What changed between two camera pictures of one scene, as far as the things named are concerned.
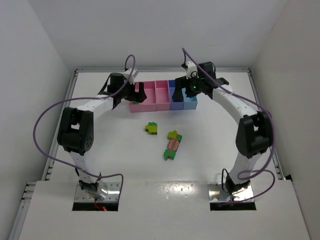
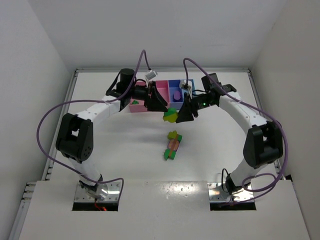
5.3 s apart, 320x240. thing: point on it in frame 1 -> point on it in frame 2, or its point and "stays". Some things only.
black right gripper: (182, 87) -> (189, 104)
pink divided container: (158, 97) stays
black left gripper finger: (140, 96) -> (154, 101)
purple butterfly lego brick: (173, 144) stays
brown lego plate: (173, 146) stays
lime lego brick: (172, 135) stays
